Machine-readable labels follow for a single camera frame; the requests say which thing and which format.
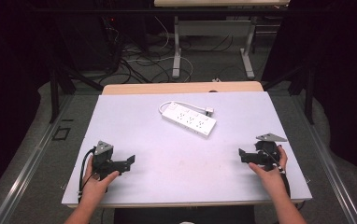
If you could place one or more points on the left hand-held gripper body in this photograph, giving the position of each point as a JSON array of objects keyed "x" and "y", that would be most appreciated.
[{"x": 102, "y": 158}]

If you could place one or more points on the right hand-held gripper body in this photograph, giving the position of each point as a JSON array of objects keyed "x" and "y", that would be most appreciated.
[{"x": 267, "y": 154}]

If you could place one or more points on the person's right hand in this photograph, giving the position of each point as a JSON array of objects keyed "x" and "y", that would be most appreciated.
[{"x": 273, "y": 180}]

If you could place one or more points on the person's left hand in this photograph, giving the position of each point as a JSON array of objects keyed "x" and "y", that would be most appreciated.
[{"x": 94, "y": 186}]

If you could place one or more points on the black floor hatch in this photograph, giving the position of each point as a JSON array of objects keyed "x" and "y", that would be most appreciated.
[{"x": 61, "y": 133}]

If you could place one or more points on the white table mat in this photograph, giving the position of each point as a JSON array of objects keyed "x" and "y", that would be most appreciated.
[{"x": 179, "y": 161}]

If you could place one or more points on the white power plug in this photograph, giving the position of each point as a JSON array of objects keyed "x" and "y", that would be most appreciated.
[{"x": 209, "y": 110}]

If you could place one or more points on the white power strip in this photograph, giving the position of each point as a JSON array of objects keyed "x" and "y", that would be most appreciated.
[{"x": 189, "y": 119}]

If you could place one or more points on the black metal stand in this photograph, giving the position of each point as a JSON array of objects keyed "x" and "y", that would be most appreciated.
[
  {"x": 55, "y": 90},
  {"x": 307, "y": 90}
]

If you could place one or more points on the black computer tower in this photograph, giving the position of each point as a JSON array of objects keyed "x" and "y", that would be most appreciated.
[{"x": 86, "y": 43}]

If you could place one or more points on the white desk with metal legs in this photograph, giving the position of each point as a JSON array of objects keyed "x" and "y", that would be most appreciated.
[{"x": 214, "y": 28}]

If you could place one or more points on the aluminium floor rail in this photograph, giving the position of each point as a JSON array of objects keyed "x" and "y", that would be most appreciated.
[
  {"x": 27, "y": 168},
  {"x": 326, "y": 161}
]

